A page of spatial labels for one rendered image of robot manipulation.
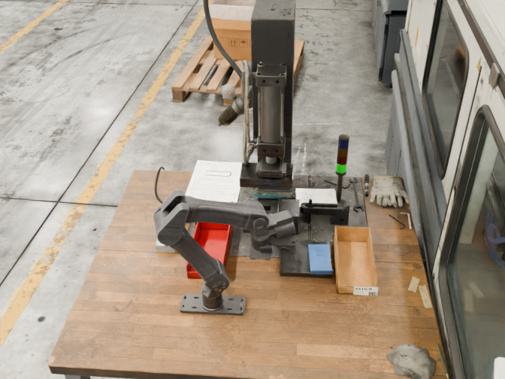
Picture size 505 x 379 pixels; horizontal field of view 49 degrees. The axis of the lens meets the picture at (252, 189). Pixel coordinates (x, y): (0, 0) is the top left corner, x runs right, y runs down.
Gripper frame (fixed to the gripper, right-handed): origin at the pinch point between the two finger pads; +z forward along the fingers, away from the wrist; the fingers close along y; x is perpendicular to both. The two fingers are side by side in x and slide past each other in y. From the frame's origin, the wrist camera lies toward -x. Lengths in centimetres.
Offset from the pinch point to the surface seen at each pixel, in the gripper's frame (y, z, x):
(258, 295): -13.8, 3.7, 0.3
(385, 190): 34, 29, -47
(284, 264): -2.1, 8.4, -7.7
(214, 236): 9.7, 17.9, 17.2
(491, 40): 44, -51, -59
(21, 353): -25, 105, 117
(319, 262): -1.0, 8.4, -19.4
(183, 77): 221, 238, 77
